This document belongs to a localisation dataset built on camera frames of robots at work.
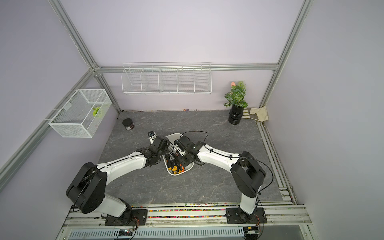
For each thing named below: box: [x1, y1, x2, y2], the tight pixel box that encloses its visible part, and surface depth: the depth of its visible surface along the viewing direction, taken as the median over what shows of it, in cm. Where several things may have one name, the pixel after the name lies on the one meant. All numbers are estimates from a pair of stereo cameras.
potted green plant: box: [223, 80, 249, 125], surface depth 101 cm
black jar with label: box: [122, 118, 135, 130], surface depth 111 cm
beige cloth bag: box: [247, 106, 269, 122], surface depth 122 cm
